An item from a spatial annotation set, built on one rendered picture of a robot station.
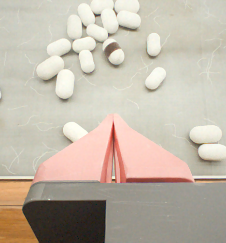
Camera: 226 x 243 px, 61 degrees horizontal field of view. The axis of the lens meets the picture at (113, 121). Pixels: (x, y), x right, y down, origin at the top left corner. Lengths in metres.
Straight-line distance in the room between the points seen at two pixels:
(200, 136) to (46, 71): 0.20
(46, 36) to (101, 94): 0.12
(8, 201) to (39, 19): 0.25
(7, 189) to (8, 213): 0.03
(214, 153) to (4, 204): 0.24
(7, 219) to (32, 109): 0.13
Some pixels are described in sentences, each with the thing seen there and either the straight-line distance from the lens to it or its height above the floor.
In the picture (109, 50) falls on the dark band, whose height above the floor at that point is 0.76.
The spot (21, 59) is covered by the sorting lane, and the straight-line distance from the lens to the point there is 0.31.
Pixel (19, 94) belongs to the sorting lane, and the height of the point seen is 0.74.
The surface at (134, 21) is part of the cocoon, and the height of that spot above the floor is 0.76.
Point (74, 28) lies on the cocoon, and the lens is 0.29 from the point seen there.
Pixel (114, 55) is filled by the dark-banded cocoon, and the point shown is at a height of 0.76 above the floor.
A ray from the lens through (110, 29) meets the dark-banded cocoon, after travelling 0.29.
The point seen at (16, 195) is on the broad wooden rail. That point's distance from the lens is 0.25.
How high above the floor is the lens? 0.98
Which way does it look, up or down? 76 degrees down
